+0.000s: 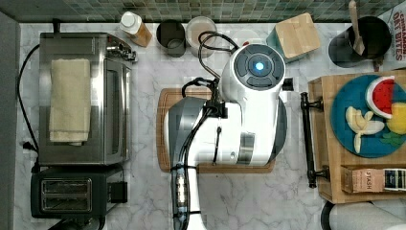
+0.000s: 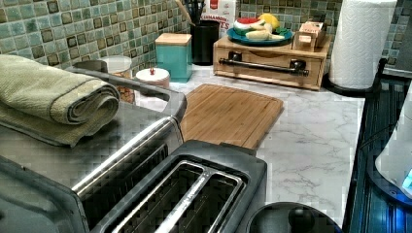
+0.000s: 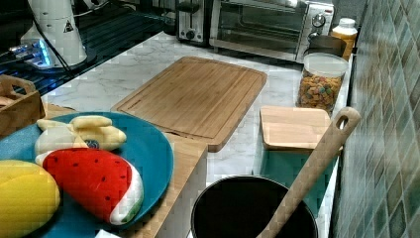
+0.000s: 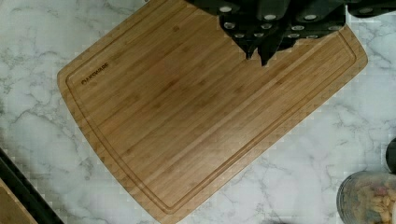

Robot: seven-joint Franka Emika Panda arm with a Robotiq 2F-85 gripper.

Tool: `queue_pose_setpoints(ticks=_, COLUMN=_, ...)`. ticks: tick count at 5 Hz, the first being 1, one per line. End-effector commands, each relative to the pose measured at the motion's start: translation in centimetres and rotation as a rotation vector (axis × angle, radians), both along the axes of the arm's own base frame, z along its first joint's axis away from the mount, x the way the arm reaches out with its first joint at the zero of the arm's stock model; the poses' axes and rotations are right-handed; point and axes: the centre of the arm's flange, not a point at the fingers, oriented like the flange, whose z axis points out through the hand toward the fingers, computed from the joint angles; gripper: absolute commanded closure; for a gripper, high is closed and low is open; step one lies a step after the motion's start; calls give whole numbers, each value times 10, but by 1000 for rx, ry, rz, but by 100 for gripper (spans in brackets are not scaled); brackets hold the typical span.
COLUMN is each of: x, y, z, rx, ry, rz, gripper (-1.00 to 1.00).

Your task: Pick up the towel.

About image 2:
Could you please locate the folded green towel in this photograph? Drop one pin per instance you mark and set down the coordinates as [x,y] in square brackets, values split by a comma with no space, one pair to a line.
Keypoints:
[53,105]

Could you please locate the black utensil holder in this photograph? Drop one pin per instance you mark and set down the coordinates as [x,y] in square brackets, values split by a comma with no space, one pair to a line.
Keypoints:
[204,35]

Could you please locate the white lidded small jar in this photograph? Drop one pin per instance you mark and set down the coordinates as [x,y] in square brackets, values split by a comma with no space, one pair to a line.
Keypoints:
[154,76]

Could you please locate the white paper towel roll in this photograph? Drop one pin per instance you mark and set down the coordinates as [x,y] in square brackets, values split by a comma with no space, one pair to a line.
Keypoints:
[361,33]

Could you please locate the teal canister with wooden lid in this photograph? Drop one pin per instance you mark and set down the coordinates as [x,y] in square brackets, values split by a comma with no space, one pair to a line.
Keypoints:
[173,53]

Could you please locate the clear cereal jar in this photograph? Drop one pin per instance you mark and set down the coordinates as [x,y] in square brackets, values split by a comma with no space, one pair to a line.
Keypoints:
[120,66]

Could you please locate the teal plate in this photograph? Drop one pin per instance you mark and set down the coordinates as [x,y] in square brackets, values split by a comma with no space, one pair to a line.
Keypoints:
[286,38]

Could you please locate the bamboo cutting board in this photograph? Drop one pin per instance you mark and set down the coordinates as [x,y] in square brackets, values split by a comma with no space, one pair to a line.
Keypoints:
[220,114]

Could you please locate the plush yellow lemon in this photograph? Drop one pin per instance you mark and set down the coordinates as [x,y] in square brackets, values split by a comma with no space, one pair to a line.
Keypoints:
[271,19]

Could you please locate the cinnamon cereal box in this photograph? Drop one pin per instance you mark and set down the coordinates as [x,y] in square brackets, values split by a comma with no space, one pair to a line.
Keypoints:
[222,11]

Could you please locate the small wooden caddy box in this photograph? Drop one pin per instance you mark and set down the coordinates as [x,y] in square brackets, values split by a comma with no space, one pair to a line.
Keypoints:
[309,36]

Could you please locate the plush banana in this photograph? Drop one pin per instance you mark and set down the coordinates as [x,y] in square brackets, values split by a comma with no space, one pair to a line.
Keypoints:
[263,33]

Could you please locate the black round lid with knob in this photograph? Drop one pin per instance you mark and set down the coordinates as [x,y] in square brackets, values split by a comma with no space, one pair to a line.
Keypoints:
[290,217]

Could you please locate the stainless toaster oven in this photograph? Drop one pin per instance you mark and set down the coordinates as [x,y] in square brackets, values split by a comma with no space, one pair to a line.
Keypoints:
[49,189]

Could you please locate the wooden bread box with handle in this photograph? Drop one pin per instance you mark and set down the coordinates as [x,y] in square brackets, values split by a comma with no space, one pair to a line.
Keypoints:
[282,65]

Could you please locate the black two-slot toaster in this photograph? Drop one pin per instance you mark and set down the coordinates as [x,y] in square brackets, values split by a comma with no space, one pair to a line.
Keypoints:
[198,188]

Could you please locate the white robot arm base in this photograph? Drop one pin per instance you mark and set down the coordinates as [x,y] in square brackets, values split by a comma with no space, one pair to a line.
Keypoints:
[391,170]

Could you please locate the plush watermelon slice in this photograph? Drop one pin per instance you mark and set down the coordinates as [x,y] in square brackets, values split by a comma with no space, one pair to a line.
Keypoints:
[243,25]

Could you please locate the black paper towel holder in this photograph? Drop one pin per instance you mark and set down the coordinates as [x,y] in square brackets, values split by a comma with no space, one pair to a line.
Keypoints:
[357,93]

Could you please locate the wooden spoon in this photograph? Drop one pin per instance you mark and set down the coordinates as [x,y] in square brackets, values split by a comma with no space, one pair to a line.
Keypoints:
[184,12]

